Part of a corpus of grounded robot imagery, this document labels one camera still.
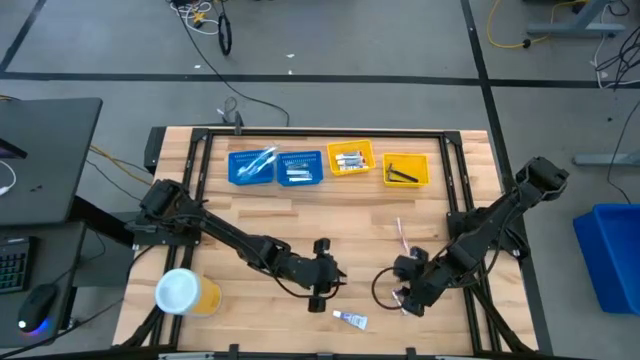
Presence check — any yellow floor cable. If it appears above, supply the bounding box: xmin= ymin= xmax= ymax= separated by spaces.
xmin=485 ymin=0 xmax=591 ymax=50

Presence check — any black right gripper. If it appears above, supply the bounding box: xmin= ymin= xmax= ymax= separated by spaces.
xmin=393 ymin=245 xmax=444 ymax=318

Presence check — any blue plastic basket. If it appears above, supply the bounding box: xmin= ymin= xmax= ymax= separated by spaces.
xmin=276 ymin=150 xmax=325 ymax=188
xmin=227 ymin=149 xmax=278 ymax=187

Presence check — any large blue plastic bin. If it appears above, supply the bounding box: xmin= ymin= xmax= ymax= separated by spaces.
xmin=572 ymin=202 xmax=640 ymax=316

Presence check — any grey stand base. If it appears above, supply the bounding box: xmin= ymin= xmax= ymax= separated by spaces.
xmin=525 ymin=0 xmax=626 ymax=39

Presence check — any black aluminium table frame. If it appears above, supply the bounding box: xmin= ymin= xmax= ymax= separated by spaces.
xmin=112 ymin=125 xmax=541 ymax=360

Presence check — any yellow plastic basket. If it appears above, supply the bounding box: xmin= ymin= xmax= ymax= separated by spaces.
xmin=382 ymin=152 xmax=431 ymax=189
xmin=326 ymin=138 xmax=377 ymax=177

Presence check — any black floor cable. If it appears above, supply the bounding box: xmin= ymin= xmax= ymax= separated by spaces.
xmin=169 ymin=0 xmax=291 ymax=127

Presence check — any black desk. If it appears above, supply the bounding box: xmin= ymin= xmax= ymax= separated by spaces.
xmin=0 ymin=97 xmax=104 ymax=227

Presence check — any black cable bundle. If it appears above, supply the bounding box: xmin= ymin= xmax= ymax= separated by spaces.
xmin=594 ymin=24 xmax=640 ymax=91

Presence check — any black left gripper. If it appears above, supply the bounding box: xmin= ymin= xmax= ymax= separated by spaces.
xmin=294 ymin=238 xmax=347 ymax=314

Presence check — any black cable loop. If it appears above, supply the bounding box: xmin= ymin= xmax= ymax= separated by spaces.
xmin=218 ymin=12 xmax=233 ymax=56

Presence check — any yellow wipes canister white lid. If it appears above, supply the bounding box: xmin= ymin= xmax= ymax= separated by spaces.
xmin=153 ymin=267 xmax=223 ymax=317

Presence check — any white cable bundle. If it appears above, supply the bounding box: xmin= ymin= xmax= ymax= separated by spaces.
xmin=169 ymin=0 xmax=221 ymax=36

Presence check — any black computer mouse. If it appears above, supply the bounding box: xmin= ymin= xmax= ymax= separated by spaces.
xmin=16 ymin=283 xmax=59 ymax=334

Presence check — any white desk cable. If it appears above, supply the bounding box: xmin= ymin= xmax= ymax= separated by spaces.
xmin=0 ymin=159 xmax=17 ymax=197

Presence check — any black keyboard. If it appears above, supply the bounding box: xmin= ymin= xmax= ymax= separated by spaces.
xmin=0 ymin=236 xmax=37 ymax=296

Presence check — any red white toothbrush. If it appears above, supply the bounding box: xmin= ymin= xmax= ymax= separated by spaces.
xmin=394 ymin=216 xmax=412 ymax=257

